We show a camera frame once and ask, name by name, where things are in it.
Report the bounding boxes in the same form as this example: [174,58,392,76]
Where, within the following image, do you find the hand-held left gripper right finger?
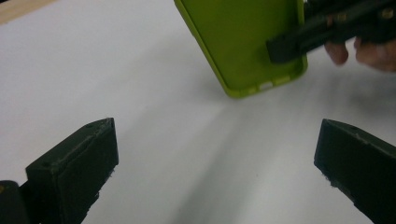
[313,118,396,224]

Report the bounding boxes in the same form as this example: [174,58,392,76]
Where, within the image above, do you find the light wooden table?
[0,0,60,26]

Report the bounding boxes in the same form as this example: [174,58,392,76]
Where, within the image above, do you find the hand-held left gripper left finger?
[20,117,120,224]

